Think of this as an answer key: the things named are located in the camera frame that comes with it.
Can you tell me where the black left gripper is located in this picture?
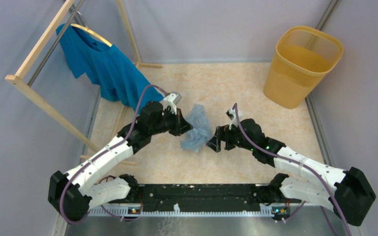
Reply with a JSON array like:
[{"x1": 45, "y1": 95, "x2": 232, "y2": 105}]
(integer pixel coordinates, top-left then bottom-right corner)
[{"x1": 150, "y1": 107, "x2": 193, "y2": 137}]

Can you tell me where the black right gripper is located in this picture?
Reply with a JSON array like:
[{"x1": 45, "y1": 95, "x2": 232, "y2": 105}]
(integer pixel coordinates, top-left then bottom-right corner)
[{"x1": 206, "y1": 121, "x2": 255, "y2": 153}]

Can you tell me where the light blue trash bag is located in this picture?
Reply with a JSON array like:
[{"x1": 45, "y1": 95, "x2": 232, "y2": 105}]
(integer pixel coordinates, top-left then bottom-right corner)
[{"x1": 180, "y1": 104, "x2": 213, "y2": 152}]

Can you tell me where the yellow mesh trash bin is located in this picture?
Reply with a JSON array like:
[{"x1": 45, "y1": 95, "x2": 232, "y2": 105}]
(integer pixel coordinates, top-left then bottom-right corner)
[{"x1": 263, "y1": 26, "x2": 344, "y2": 109}]

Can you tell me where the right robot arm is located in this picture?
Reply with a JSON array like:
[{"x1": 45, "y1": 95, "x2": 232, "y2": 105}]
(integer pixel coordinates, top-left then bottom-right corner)
[{"x1": 206, "y1": 118, "x2": 376, "y2": 226}]

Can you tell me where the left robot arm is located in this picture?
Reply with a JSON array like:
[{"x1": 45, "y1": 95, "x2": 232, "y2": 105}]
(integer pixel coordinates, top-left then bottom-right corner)
[{"x1": 48, "y1": 101, "x2": 193, "y2": 224}]

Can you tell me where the blue t-shirt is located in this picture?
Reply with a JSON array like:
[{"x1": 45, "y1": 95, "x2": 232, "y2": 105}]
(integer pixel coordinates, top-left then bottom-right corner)
[{"x1": 60, "y1": 26, "x2": 163, "y2": 109}]

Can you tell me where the wooden clothes hanger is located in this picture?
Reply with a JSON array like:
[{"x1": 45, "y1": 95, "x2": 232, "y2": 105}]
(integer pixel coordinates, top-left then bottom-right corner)
[{"x1": 70, "y1": 23, "x2": 112, "y2": 47}]

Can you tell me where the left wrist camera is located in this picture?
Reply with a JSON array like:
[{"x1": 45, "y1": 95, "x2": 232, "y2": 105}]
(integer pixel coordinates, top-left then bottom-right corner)
[{"x1": 161, "y1": 92, "x2": 182, "y2": 115}]

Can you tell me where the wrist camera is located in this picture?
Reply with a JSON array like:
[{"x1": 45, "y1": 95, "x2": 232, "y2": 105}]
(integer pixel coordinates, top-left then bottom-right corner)
[
  {"x1": 226, "y1": 108, "x2": 238, "y2": 130},
  {"x1": 161, "y1": 92, "x2": 182, "y2": 115}
]

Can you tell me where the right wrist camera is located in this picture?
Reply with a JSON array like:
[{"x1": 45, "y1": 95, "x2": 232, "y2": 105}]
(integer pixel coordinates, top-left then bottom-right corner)
[{"x1": 226, "y1": 108, "x2": 238, "y2": 130}]

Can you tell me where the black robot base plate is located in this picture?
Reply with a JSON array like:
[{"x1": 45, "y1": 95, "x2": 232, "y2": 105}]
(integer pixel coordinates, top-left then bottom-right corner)
[{"x1": 133, "y1": 183, "x2": 275, "y2": 212}]

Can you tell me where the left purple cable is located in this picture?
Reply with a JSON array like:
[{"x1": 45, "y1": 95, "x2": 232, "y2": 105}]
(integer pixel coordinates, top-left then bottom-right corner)
[{"x1": 59, "y1": 84, "x2": 170, "y2": 225}]

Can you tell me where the aluminium frame rail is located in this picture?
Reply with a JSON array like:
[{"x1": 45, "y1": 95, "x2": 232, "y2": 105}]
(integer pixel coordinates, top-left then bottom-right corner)
[{"x1": 88, "y1": 184, "x2": 307, "y2": 218}]

